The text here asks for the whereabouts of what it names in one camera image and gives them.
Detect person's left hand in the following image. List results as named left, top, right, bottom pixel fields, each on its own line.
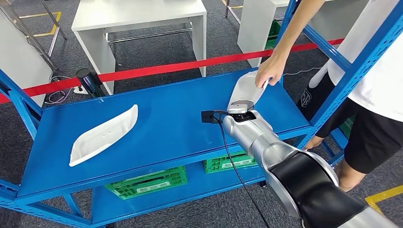
left=304, top=135, right=326, bottom=151

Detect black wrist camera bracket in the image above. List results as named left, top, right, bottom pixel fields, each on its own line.
left=201, top=110, right=229, bottom=124

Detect thin white cable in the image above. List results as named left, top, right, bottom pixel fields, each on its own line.
left=283, top=66, right=322, bottom=77

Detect black stanchion post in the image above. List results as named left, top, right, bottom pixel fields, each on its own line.
left=75, top=68, right=106, bottom=99

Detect white part with handwriting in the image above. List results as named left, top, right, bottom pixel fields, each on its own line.
left=227, top=70, right=269, bottom=111

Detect person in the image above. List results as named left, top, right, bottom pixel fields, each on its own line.
left=255, top=0, right=403, bottom=192

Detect yellow floor tape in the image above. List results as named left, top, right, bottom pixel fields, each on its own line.
left=365, top=184, right=403, bottom=215
left=19, top=11, right=62, bottom=38
left=220, top=0, right=244, bottom=9

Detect tangled thin cables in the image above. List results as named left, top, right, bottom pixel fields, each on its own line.
left=44, top=75, right=75, bottom=105

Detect red barrier belt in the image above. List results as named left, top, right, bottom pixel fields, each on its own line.
left=0, top=38, right=345, bottom=105

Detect white table with metal bars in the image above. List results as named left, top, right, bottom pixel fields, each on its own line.
left=70, top=0, right=208, bottom=95

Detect person's right hand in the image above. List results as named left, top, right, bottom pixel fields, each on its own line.
left=254, top=53, right=289, bottom=89

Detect metal frame stand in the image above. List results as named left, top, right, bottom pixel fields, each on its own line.
left=0, top=0, right=67, bottom=70

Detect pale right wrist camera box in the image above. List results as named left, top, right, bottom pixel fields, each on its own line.
left=227, top=104, right=250, bottom=115

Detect black cable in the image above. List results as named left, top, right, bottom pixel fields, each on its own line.
left=214, top=118, right=271, bottom=228

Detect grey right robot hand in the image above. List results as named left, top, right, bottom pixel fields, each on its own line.
left=230, top=100, right=255, bottom=110

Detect large green plastic crate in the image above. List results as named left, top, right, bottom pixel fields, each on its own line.
left=338, top=115, right=357, bottom=139

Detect long white plastic part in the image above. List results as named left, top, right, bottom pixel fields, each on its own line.
left=68, top=104, right=139, bottom=167

